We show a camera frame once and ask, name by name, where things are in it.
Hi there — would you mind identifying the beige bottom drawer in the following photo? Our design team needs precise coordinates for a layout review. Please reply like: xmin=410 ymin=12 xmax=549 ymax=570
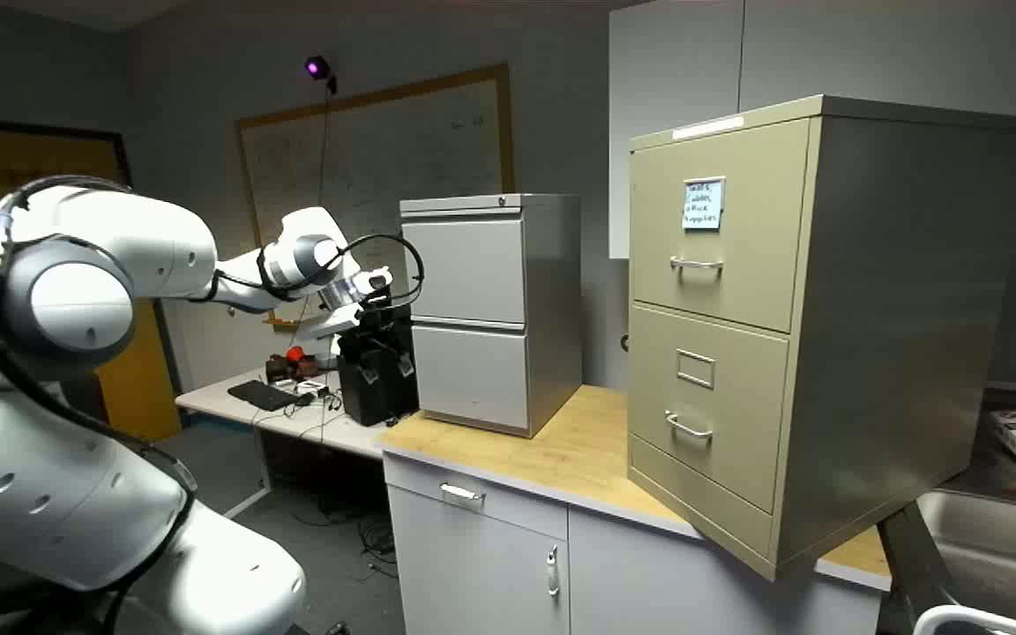
xmin=627 ymin=308 xmax=791 ymax=510

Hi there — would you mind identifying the beige top drawer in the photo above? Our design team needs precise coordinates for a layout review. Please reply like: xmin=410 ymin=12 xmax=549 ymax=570
xmin=631 ymin=119 xmax=812 ymax=330

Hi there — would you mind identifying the black computer tower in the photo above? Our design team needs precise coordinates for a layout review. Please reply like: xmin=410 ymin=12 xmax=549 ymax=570
xmin=337 ymin=326 xmax=420 ymax=425

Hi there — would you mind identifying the beige drawer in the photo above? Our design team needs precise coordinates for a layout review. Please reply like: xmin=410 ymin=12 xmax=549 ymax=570
xmin=631 ymin=119 xmax=812 ymax=330
xmin=627 ymin=308 xmax=791 ymax=510

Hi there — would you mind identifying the grey filing cabinet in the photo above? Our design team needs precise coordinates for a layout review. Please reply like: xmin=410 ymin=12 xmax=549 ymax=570
xmin=397 ymin=194 xmax=583 ymax=436

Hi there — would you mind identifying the purple lit camera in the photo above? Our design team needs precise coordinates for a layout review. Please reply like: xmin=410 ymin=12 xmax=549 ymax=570
xmin=303 ymin=56 xmax=337 ymax=98

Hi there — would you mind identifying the grey base cabinet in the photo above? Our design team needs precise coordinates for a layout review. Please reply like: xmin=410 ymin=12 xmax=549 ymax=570
xmin=386 ymin=453 xmax=888 ymax=635

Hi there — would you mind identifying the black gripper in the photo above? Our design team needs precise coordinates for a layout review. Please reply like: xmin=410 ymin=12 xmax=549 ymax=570
xmin=341 ymin=291 xmax=410 ymax=353

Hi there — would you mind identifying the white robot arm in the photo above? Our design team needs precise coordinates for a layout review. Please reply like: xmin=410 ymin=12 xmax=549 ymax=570
xmin=0 ymin=171 xmax=407 ymax=635

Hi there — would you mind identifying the wood framed whiteboard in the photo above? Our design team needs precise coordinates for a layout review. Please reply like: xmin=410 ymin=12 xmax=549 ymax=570
xmin=236 ymin=64 xmax=516 ymax=281

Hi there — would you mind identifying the steel sink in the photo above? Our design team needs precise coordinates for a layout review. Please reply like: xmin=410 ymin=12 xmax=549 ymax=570
xmin=918 ymin=491 xmax=1016 ymax=616

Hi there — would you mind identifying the red object on desk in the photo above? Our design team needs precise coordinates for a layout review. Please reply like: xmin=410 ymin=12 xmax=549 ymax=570
xmin=265 ymin=346 xmax=307 ymax=381

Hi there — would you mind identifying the black keyboard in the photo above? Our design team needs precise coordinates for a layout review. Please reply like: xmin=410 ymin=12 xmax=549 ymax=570
xmin=225 ymin=381 xmax=314 ymax=413

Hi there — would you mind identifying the silver drawer handle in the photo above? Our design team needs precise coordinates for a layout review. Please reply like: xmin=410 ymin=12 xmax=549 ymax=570
xmin=663 ymin=408 xmax=716 ymax=446

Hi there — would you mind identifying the beige filing cabinet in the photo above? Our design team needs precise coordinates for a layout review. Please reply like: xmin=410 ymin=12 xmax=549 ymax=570
xmin=627 ymin=95 xmax=1016 ymax=577

